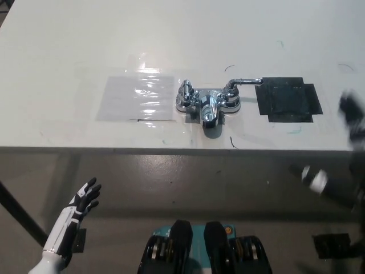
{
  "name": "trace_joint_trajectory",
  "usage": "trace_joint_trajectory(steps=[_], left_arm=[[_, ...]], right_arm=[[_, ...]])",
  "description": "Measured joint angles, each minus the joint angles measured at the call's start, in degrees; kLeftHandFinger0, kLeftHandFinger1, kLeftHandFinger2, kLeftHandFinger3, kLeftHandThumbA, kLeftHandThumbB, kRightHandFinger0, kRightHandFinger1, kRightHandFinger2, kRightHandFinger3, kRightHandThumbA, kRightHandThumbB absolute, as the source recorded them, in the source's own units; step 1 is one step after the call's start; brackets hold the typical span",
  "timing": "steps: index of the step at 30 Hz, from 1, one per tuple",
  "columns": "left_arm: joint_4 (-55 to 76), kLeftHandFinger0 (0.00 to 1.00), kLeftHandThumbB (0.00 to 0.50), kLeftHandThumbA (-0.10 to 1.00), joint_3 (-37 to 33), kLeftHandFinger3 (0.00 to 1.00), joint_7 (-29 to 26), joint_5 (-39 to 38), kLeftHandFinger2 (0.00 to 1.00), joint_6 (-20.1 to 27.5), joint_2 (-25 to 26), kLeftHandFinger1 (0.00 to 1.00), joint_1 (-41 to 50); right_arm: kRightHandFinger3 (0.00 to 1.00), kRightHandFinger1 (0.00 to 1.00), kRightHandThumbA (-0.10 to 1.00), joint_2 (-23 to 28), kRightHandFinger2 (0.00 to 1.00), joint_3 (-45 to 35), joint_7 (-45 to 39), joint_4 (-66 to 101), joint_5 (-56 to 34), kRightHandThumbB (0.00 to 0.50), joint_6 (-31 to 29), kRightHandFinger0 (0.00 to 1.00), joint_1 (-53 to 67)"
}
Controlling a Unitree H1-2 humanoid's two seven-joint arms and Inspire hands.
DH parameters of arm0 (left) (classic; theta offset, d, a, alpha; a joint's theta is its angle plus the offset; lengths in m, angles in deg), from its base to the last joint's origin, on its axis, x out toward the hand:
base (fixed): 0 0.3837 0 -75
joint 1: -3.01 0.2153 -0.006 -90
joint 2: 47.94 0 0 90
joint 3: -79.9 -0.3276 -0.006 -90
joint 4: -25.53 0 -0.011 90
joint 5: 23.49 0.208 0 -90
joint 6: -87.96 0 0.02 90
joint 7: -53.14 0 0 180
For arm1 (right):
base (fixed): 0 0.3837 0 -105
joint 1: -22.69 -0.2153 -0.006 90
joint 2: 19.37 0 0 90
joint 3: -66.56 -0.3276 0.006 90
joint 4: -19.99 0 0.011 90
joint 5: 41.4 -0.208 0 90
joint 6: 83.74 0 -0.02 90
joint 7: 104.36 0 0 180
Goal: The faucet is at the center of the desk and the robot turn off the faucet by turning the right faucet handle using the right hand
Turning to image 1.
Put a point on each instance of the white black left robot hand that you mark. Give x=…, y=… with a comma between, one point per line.
x=77, y=209

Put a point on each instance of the black floor tape square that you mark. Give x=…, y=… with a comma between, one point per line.
x=330, y=245

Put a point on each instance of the clear plastic sheet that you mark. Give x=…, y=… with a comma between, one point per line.
x=122, y=100

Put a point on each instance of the black table leg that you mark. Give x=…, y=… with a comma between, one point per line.
x=22, y=214

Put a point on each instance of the chrome faucet body with spout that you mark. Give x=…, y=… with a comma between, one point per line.
x=209, y=109

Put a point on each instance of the black tape patch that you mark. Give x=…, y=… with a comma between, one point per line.
x=288, y=100

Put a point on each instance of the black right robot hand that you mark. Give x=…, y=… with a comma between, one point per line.
x=357, y=182

